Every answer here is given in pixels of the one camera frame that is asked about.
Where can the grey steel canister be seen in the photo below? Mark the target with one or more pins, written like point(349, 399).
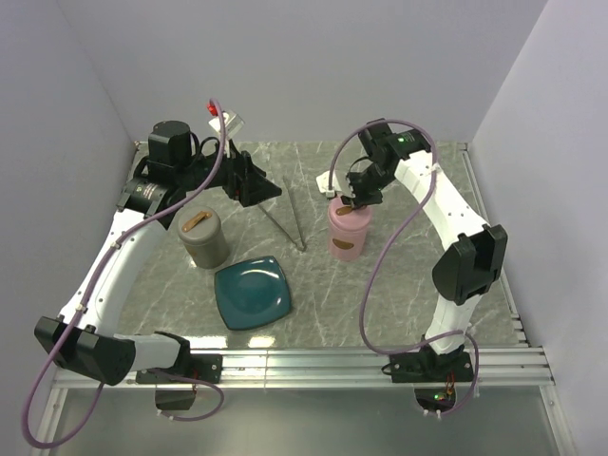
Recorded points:
point(208, 250)

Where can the metal food tongs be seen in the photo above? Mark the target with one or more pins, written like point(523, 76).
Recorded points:
point(282, 213)

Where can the pink lid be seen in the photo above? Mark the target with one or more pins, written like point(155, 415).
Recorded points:
point(345, 219)

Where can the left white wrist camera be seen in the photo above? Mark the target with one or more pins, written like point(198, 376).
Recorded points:
point(232, 122)

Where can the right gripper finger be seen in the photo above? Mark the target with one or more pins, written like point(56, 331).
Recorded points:
point(349, 198)
point(364, 201)

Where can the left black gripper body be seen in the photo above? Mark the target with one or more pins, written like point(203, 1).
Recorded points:
point(228, 177)

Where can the teal square plate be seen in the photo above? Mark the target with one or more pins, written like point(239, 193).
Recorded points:
point(252, 293)

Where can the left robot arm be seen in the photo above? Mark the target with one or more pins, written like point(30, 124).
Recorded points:
point(83, 337)

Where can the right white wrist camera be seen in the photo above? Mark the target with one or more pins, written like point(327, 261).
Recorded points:
point(331, 185)

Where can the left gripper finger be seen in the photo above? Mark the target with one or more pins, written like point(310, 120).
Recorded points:
point(256, 189)
point(247, 167)

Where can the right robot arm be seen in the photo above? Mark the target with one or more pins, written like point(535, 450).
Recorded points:
point(473, 250)

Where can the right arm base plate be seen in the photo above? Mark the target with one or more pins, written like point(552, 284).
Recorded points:
point(425, 366)

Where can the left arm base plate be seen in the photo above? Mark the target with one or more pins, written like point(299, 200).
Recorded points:
point(204, 367)

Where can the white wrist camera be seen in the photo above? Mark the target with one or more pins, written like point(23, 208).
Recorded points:
point(331, 185)
point(232, 122)

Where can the grey steel lid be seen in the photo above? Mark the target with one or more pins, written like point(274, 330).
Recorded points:
point(198, 225)

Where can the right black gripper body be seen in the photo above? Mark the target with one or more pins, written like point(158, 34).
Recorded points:
point(370, 180)

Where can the pink canister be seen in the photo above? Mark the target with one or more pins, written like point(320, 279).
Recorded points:
point(346, 245)

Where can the aluminium rail frame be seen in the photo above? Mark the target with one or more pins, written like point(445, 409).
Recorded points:
point(304, 385)

